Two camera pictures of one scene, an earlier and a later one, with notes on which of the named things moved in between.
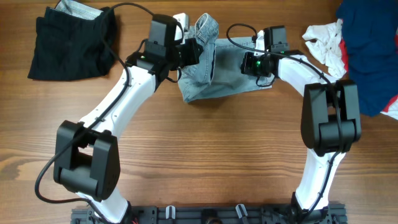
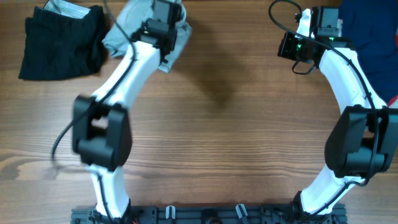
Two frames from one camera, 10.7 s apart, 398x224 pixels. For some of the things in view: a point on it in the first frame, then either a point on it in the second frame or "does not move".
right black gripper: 246,67 -> 284,48
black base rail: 333,214 does not move
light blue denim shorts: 219,70 -> 132,15
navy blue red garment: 369,47 does not move
